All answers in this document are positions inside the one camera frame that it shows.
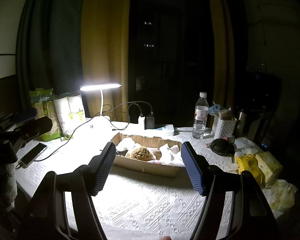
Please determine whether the white towel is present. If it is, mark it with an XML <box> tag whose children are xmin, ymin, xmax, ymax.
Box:
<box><xmin>159</xmin><ymin>144</ymin><xmax>184</xmax><ymax>167</ymax></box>

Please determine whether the bubble wrap piece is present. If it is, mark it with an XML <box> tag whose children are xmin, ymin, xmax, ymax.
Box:
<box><xmin>116</xmin><ymin>137</ymin><xmax>135</xmax><ymax>152</ymax></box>

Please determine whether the brown fuzzy plush toy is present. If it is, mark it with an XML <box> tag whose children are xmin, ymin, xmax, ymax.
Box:
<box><xmin>130</xmin><ymin>146</ymin><xmax>155</xmax><ymax>161</ymax></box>

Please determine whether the green paper cup sleeve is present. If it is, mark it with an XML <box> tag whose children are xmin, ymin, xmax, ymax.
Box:
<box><xmin>29</xmin><ymin>88</ymin><xmax>63</xmax><ymax>142</ymax></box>

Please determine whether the black smartphone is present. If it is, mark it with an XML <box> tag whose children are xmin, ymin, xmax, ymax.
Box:
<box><xmin>19</xmin><ymin>143</ymin><xmax>47</xmax><ymax>168</ymax></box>

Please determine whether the white paper cup sleeve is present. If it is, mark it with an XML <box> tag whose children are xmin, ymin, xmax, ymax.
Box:
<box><xmin>53</xmin><ymin>92</ymin><xmax>86</xmax><ymax>139</ymax></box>

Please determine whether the open cardboard box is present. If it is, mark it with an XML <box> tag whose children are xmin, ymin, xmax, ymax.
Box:
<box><xmin>111</xmin><ymin>133</ymin><xmax>185</xmax><ymax>178</ymax></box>

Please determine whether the clear water bottle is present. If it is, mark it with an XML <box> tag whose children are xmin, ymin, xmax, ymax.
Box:
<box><xmin>192</xmin><ymin>92</ymin><xmax>209</xmax><ymax>139</ymax></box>

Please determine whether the white perforated basket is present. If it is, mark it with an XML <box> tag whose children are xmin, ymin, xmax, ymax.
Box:
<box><xmin>212</xmin><ymin>116</ymin><xmax>237</xmax><ymax>139</ymax></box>

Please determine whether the yellow snack packet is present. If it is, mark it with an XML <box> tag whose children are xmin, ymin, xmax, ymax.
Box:
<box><xmin>235</xmin><ymin>153</ymin><xmax>263</xmax><ymax>185</ymax></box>

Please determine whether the white blue flat box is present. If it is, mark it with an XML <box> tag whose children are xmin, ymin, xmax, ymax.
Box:
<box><xmin>151</xmin><ymin>125</ymin><xmax>174</xmax><ymax>136</ymax></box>

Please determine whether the white embossed tablecloth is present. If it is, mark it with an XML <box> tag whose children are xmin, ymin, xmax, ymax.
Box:
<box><xmin>14</xmin><ymin>121</ymin><xmax>298</xmax><ymax>240</ymax></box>

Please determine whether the white charger plug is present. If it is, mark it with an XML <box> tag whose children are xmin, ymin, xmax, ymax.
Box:
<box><xmin>138</xmin><ymin>116</ymin><xmax>145</xmax><ymax>131</ymax></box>

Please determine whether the black power adapter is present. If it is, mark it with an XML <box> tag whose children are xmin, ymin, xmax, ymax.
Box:
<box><xmin>145</xmin><ymin>114</ymin><xmax>155</xmax><ymax>129</ymax></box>

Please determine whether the white desk lamp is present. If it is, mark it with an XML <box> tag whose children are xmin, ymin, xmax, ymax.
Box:
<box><xmin>80</xmin><ymin>82</ymin><xmax>122</xmax><ymax>134</ymax></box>

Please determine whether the pale yellow tissue pack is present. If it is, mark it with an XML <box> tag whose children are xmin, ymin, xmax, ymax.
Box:
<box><xmin>255</xmin><ymin>152</ymin><xmax>283</xmax><ymax>183</ymax></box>

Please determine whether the crumpled yellowish plastic bag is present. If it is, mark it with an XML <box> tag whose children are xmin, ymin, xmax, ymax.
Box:
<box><xmin>268</xmin><ymin>179</ymin><xmax>298</xmax><ymax>212</ymax></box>

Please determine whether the yellow curtain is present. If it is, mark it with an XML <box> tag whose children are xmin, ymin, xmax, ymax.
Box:
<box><xmin>81</xmin><ymin>0</ymin><xmax>130</xmax><ymax>121</ymax></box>

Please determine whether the black lamp cable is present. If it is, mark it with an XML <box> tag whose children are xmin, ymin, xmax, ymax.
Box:
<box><xmin>14</xmin><ymin>101</ymin><xmax>154</xmax><ymax>169</ymax></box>

